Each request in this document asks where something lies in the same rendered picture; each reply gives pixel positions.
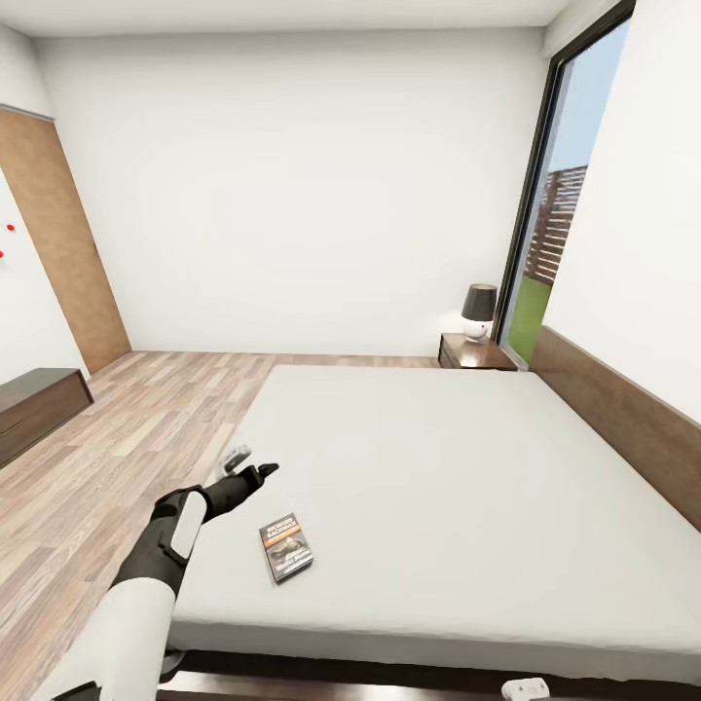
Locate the table lamp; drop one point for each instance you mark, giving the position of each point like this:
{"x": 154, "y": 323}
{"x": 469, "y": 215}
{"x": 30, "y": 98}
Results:
{"x": 479, "y": 308}

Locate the nightstand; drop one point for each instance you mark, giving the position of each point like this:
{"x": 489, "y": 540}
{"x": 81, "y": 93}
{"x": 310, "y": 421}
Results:
{"x": 456, "y": 352}

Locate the bench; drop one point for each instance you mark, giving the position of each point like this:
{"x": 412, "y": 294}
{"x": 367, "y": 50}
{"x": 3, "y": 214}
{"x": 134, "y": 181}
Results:
{"x": 36, "y": 404}

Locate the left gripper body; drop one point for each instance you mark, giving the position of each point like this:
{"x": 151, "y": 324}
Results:
{"x": 240, "y": 487}

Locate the sliding door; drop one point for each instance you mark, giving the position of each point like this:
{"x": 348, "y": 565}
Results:
{"x": 35, "y": 167}

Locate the hardback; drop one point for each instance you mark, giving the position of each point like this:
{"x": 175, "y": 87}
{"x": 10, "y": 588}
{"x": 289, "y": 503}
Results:
{"x": 286, "y": 547}

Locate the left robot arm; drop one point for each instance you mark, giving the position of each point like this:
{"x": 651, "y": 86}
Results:
{"x": 119, "y": 654}

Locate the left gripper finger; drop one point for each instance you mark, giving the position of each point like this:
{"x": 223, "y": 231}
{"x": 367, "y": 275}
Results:
{"x": 266, "y": 469}

